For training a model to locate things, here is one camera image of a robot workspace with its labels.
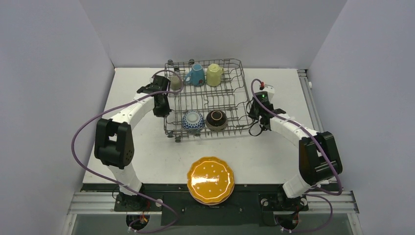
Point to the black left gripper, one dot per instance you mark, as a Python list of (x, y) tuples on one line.
[(165, 112)]

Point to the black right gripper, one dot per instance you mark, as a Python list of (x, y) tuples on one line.
[(260, 117)]

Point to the small grey-green mug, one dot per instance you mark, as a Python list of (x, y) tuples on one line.
[(175, 83)]

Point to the orange patterned small bowl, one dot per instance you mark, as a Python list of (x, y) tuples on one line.
[(193, 121)]

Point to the dark patterned cream bowl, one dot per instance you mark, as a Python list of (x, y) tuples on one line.
[(216, 120)]

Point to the blue mug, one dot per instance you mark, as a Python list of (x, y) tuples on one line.
[(196, 76)]

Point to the grey wire dish rack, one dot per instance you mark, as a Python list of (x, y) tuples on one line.
[(231, 96)]

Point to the pale yellow mug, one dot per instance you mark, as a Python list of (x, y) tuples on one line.
[(214, 75)]

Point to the yellow polka dot plate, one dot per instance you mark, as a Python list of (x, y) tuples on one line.
[(210, 180)]

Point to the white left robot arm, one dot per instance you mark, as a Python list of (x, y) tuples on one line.
[(114, 145)]

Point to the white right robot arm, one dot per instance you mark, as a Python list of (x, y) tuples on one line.
[(319, 158)]

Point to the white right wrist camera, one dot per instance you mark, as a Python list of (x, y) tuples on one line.
[(269, 89)]

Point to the aluminium side rail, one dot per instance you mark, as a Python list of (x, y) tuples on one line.
[(306, 86)]

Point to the black table frame rail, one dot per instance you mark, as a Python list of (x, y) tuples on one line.
[(264, 205)]

